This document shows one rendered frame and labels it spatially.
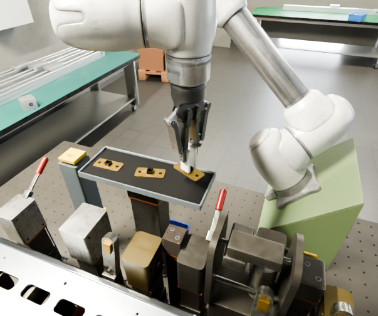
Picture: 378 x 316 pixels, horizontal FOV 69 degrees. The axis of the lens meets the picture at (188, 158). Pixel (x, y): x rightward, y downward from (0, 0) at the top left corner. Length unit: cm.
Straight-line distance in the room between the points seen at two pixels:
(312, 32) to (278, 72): 564
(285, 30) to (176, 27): 621
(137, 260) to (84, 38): 48
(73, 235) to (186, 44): 51
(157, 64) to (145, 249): 393
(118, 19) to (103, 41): 5
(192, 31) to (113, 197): 103
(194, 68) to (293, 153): 61
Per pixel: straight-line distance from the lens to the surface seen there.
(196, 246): 71
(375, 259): 136
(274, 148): 103
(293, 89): 106
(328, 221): 103
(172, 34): 51
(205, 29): 52
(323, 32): 668
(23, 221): 96
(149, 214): 85
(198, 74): 54
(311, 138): 106
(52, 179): 162
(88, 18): 52
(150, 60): 450
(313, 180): 114
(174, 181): 75
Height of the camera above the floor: 166
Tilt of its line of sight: 37 degrees down
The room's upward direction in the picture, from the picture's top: straight up
